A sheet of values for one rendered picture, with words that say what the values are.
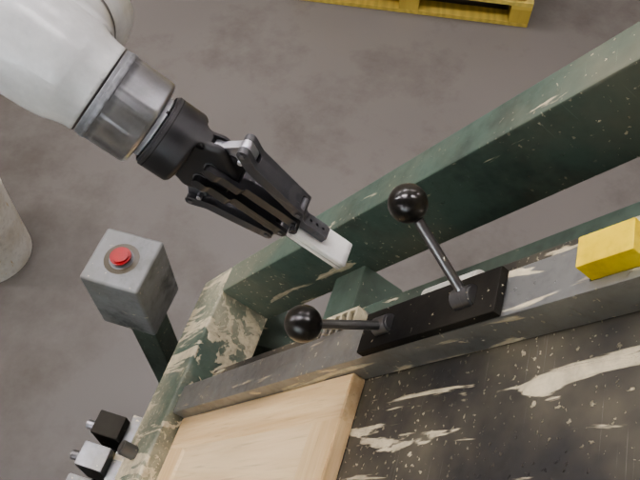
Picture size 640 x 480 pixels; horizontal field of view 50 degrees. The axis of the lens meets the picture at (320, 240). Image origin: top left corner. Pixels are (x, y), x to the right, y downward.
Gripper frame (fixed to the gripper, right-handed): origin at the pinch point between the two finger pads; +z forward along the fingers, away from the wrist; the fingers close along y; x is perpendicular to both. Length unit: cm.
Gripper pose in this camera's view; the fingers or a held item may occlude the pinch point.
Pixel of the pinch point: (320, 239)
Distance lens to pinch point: 72.4
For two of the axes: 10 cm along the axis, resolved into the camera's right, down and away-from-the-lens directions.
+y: -5.6, 3.1, 7.7
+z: 7.7, 5.3, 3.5
